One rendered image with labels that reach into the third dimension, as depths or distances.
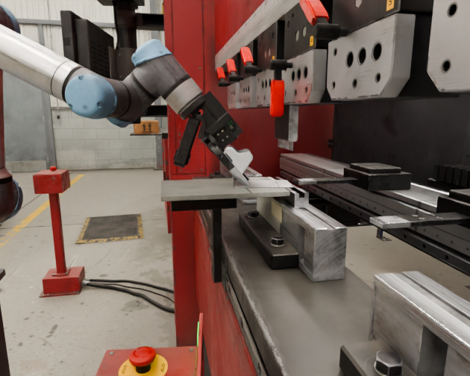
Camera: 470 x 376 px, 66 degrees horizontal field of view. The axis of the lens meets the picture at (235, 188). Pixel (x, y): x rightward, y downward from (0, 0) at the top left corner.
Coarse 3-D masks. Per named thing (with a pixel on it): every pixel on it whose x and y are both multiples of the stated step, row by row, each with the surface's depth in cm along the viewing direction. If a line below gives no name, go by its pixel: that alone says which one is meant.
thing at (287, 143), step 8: (288, 112) 77; (296, 112) 76; (280, 120) 82; (288, 120) 77; (296, 120) 77; (280, 128) 82; (288, 128) 77; (296, 128) 77; (280, 136) 83; (288, 136) 77; (296, 136) 77; (280, 144) 86; (288, 144) 80
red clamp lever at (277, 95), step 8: (272, 64) 62; (280, 64) 62; (288, 64) 63; (280, 72) 63; (280, 80) 63; (272, 88) 63; (280, 88) 63; (272, 96) 63; (280, 96) 63; (272, 104) 64; (280, 104) 64; (272, 112) 64; (280, 112) 64
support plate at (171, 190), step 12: (180, 180) 88; (192, 180) 88; (204, 180) 88; (216, 180) 88; (228, 180) 88; (252, 180) 88; (168, 192) 74; (180, 192) 74; (192, 192) 74; (204, 192) 74; (216, 192) 74; (228, 192) 74; (240, 192) 74; (252, 192) 74; (264, 192) 74; (276, 192) 75; (288, 192) 75
